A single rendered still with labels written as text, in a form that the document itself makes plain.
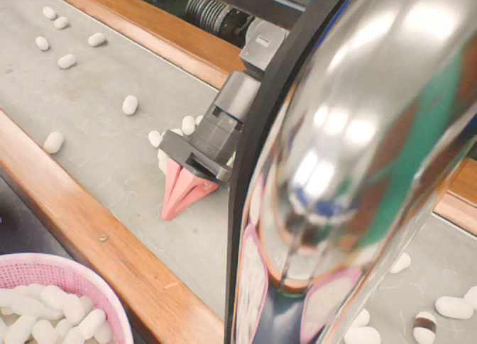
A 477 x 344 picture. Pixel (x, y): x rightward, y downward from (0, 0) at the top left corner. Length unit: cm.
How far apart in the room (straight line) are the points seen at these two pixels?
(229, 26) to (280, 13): 69
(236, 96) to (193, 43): 37
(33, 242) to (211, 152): 29
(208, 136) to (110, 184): 17
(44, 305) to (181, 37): 56
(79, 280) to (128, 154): 21
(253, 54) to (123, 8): 56
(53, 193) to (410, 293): 44
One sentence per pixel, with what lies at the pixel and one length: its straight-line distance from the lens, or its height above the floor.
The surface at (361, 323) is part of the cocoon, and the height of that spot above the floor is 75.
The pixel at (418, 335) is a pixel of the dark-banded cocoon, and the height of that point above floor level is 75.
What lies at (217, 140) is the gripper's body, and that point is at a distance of 43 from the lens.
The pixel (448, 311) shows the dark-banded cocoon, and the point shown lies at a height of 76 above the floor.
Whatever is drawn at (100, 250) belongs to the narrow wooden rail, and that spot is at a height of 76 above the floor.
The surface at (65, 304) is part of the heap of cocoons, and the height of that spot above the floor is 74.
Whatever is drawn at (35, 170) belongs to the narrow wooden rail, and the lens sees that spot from 55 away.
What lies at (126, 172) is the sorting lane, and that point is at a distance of 54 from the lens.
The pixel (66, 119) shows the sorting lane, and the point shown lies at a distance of 66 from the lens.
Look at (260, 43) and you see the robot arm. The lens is 43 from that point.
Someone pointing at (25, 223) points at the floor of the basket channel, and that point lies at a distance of 62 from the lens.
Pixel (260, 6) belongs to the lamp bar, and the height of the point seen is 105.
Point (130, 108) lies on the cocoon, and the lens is 63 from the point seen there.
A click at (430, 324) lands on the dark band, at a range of 45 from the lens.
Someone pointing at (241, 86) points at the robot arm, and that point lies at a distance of 43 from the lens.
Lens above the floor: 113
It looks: 46 degrees down
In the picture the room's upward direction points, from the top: 3 degrees clockwise
